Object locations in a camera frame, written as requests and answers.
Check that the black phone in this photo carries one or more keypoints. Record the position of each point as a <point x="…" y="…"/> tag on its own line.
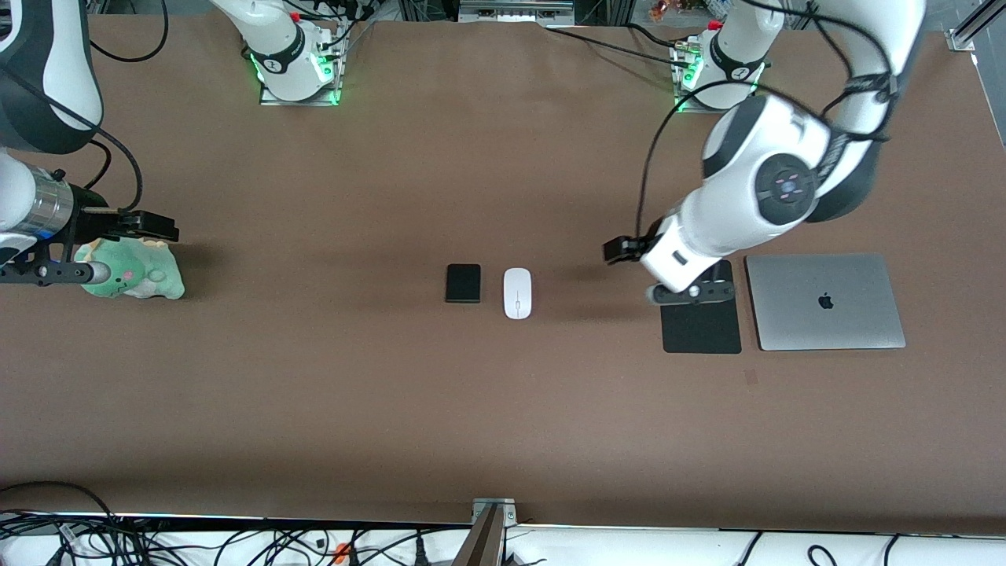
<point x="463" y="283"/>

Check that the silver laptop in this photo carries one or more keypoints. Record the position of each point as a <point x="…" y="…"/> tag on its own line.
<point x="817" y="322"/>

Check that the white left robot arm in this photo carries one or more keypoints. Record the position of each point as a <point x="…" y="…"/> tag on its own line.
<point x="731" y="212"/>

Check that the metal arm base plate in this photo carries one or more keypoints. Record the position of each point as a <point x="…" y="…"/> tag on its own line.
<point x="271" y="100"/>
<point x="685" y="108"/>

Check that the grey equipment box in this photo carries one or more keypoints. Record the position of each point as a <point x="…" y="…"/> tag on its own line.
<point x="515" y="12"/>

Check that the aluminium frame profile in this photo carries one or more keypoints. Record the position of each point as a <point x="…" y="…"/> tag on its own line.
<point x="974" y="23"/>

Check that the black mouse pad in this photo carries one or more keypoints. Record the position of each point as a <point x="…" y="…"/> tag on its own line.
<point x="699" y="330"/>

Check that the metal table bracket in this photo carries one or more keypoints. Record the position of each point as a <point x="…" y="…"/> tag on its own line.
<point x="487" y="542"/>

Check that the white computer mouse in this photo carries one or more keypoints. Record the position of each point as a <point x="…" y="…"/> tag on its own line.
<point x="517" y="295"/>

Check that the green dinosaur plush toy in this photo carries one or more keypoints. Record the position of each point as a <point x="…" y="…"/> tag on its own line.
<point x="141" y="275"/>

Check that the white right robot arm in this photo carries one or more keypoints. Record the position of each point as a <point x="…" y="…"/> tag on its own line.
<point x="75" y="71"/>

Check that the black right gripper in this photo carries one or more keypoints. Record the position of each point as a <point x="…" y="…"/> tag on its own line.
<point x="88" y="222"/>

